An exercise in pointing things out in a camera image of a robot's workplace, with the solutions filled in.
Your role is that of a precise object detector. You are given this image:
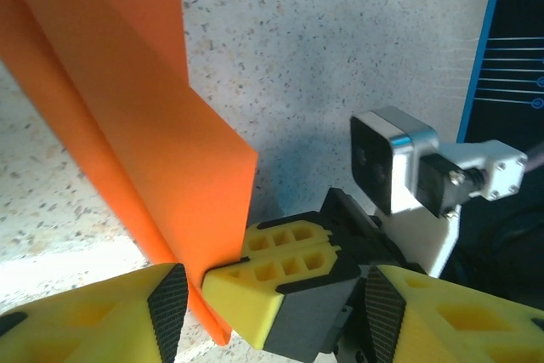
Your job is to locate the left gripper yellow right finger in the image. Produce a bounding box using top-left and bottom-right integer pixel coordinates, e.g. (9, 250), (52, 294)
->
(364, 264), (544, 363)

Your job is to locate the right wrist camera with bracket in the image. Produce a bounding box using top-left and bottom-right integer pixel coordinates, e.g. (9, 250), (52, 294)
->
(349, 105), (528, 280)

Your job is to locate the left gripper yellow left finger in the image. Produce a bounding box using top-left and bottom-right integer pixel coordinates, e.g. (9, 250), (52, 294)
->
(0, 263), (190, 363)

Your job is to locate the orange paper sheet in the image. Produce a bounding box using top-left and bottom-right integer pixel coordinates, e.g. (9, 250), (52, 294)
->
(0, 0), (260, 348)

